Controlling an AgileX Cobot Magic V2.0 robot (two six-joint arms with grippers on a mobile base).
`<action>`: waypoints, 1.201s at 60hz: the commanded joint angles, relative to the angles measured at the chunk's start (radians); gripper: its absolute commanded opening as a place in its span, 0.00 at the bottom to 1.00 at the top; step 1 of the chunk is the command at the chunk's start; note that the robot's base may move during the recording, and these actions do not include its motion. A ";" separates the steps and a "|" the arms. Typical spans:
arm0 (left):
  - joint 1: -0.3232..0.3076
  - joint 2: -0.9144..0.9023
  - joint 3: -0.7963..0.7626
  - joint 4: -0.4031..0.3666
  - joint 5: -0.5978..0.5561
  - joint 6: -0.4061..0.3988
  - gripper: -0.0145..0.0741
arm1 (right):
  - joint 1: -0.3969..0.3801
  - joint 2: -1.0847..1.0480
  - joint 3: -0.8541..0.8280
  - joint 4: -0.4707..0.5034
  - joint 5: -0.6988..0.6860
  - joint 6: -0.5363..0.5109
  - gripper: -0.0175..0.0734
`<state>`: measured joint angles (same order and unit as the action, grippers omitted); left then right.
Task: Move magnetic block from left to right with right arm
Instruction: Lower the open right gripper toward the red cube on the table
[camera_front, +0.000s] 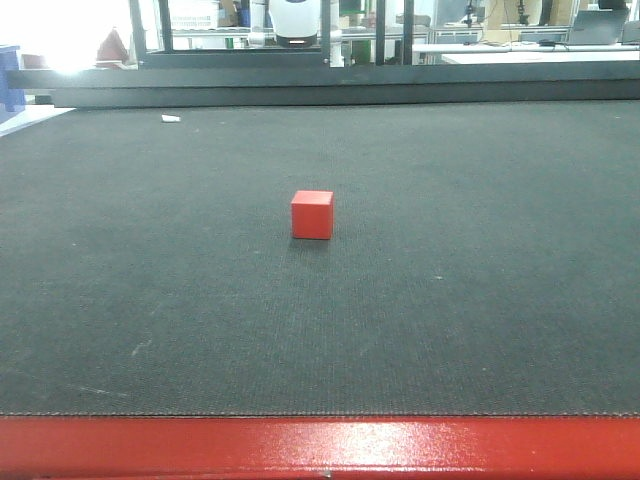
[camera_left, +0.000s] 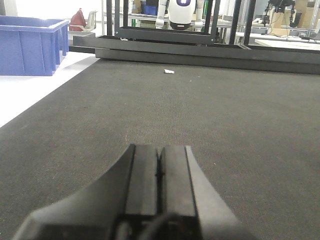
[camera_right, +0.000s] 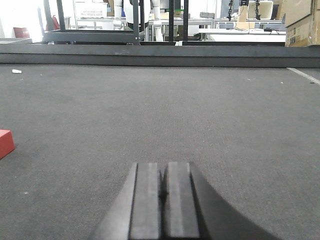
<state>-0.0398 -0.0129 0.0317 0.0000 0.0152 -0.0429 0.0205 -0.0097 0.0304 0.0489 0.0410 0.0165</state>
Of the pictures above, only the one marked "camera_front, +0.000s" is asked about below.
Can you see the red magnetic cube block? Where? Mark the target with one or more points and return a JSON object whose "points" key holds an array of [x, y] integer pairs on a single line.
{"points": [[312, 214]]}

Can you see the dark woven table mat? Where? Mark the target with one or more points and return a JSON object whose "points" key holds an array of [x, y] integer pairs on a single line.
{"points": [[484, 260]]}

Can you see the small white paper scrap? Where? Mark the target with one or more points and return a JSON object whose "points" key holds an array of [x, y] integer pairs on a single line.
{"points": [[170, 118]]}

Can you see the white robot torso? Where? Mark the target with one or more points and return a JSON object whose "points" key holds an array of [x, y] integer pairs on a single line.
{"points": [[295, 23]]}

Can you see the red cone object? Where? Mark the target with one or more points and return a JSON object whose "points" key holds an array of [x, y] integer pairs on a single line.
{"points": [[112, 52]]}

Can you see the grey laptop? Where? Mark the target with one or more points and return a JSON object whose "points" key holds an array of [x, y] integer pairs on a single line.
{"points": [[597, 27]]}

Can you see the white background desk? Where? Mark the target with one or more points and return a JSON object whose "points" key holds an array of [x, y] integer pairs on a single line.
{"points": [[481, 53]]}

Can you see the red table front edge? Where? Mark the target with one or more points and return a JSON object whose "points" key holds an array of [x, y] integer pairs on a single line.
{"points": [[320, 448]]}

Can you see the dark metal frame beam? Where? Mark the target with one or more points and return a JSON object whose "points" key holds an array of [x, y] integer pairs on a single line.
{"points": [[325, 86]]}

